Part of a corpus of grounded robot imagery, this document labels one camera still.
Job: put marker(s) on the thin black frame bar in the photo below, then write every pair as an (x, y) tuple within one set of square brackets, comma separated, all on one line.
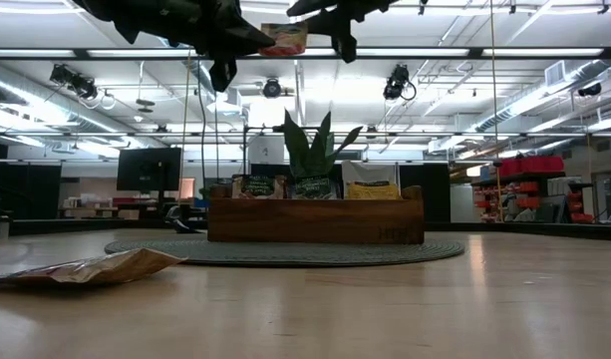
[(434, 134)]

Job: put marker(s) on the black partition panel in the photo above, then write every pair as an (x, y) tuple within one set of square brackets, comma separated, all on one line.
[(434, 192), (33, 197)]

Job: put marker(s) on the background work table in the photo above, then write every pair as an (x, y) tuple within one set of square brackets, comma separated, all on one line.
[(95, 204)]

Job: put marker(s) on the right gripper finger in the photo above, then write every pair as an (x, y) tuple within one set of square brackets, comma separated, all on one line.
[(325, 17), (325, 5)]

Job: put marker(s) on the grey round woven placemat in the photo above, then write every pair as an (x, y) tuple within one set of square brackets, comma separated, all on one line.
[(160, 248)]

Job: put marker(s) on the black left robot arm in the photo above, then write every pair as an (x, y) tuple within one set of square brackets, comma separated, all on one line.
[(105, 12)]

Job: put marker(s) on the black mount bracket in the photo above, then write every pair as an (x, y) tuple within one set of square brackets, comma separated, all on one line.
[(178, 219)]

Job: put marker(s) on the white cylinder container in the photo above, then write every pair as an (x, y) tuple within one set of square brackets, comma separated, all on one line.
[(462, 202)]

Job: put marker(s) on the snake plant in white pot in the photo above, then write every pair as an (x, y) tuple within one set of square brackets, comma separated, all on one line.
[(312, 154)]

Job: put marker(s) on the wooden tea organiser box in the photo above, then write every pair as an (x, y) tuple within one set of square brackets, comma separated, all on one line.
[(315, 222)]

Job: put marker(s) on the white cloth panel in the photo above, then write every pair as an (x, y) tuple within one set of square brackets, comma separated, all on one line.
[(370, 172)]

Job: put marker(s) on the black ceiling camera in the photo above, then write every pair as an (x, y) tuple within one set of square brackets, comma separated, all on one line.
[(397, 82), (589, 90), (73, 82)]

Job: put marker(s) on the black overhead frame beam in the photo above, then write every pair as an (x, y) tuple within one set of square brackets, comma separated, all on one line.
[(477, 52)]

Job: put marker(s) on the black ceiling spotlight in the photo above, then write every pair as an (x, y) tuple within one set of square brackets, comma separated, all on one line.
[(271, 88)]

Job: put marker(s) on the black monitor on stand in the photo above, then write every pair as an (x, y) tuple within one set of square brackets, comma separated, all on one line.
[(149, 169)]

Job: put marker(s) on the shelf with red bins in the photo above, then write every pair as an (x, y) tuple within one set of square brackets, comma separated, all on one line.
[(529, 167)]

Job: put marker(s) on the white square sign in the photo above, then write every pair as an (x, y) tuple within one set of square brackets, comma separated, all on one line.
[(266, 149)]

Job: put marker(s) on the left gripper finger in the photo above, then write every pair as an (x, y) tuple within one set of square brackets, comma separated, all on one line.
[(237, 25), (240, 46)]

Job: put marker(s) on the dark blue tea packet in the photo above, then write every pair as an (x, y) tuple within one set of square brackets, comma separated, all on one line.
[(314, 188)]

